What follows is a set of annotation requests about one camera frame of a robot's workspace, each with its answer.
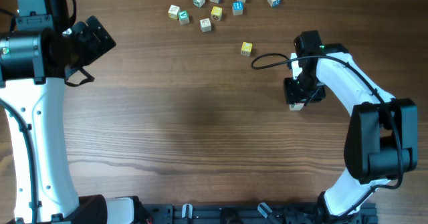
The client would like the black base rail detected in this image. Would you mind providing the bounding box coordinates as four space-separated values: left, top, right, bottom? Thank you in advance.
144 203 379 224

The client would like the yellow top block lower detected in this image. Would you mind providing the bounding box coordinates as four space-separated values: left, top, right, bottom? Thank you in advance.
241 42 253 57

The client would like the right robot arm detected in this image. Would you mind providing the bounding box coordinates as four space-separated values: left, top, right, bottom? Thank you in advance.
284 31 418 223

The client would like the blue H block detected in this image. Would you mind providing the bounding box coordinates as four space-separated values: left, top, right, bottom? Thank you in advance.
232 1 243 15

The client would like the yellow top block upper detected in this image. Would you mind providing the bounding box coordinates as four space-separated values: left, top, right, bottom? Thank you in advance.
211 6 223 21

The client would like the white block red side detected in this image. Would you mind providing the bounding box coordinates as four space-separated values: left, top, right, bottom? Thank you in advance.
200 18 211 33

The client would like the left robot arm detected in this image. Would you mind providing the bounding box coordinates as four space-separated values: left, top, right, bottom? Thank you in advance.
1 0 150 223

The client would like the green Z block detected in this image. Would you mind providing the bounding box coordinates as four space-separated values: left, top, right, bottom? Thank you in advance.
289 103 305 111

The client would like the green V block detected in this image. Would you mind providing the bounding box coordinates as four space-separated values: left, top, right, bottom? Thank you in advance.
178 11 190 25

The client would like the yellow edge block far left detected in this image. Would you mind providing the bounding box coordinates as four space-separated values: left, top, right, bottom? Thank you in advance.
168 5 181 20

